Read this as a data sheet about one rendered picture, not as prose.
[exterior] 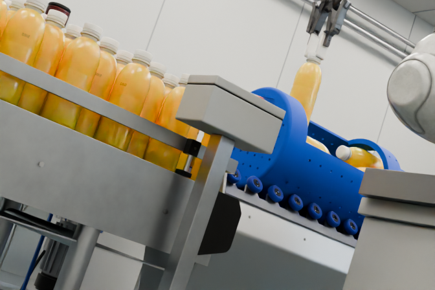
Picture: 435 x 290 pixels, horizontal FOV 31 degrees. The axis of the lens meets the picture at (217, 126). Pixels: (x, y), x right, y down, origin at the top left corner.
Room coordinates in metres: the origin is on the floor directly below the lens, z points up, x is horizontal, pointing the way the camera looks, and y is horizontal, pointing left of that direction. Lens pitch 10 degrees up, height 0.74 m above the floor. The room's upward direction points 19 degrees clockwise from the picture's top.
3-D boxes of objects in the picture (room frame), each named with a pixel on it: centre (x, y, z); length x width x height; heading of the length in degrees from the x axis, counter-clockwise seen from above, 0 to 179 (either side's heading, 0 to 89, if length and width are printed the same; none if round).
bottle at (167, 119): (1.69, 0.09, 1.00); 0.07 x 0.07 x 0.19
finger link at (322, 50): (2.07, -0.20, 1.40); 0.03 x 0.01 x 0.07; 126
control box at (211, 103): (1.62, -0.02, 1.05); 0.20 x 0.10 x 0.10; 126
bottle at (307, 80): (2.09, -0.19, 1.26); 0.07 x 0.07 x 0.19
